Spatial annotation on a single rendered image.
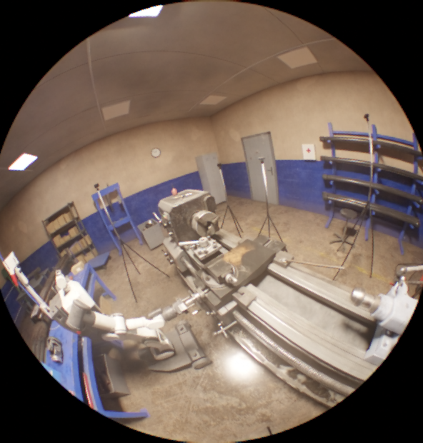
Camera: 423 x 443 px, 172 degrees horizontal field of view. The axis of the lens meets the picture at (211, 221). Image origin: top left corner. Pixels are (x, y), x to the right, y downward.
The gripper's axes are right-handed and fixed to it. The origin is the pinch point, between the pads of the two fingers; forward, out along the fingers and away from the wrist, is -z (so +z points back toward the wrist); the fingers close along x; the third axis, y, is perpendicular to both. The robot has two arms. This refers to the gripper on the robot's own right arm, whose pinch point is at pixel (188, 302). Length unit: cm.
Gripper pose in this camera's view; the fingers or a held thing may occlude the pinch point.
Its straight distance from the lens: 95.9
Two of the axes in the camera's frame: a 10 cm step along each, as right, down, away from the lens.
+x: -5.7, -7.2, 3.8
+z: -8.0, 4.1, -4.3
